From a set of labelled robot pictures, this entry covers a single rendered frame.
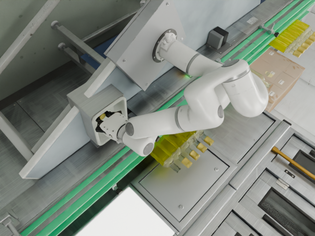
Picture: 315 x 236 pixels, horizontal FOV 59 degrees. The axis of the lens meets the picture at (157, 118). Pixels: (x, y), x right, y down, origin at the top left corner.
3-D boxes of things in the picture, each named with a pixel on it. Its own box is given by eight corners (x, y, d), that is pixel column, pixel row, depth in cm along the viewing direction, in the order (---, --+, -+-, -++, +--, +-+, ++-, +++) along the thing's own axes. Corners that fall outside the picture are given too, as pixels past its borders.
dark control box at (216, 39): (206, 42, 162) (217, 49, 159) (208, 31, 155) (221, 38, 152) (214, 36, 165) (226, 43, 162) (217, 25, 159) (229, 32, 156)
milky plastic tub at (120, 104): (87, 136, 127) (99, 148, 124) (78, 106, 108) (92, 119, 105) (116, 114, 134) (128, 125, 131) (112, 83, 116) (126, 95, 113)
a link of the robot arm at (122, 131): (122, 150, 105) (117, 146, 107) (138, 136, 109) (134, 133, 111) (116, 137, 100) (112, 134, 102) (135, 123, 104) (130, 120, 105)
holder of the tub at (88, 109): (88, 141, 131) (99, 151, 128) (78, 106, 109) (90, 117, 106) (116, 120, 139) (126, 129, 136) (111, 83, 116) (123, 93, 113)
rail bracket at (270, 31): (257, 28, 175) (275, 38, 170) (261, 18, 169) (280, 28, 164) (260, 25, 177) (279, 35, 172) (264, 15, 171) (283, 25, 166)
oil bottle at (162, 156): (137, 143, 142) (167, 170, 134) (136, 137, 137) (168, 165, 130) (144, 136, 145) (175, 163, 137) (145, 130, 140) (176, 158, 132)
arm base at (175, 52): (149, 46, 109) (180, 65, 104) (169, 21, 110) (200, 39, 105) (159, 63, 124) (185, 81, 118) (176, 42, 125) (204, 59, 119)
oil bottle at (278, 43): (259, 40, 194) (296, 60, 184) (262, 33, 189) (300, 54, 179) (264, 36, 197) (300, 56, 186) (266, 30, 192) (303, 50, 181)
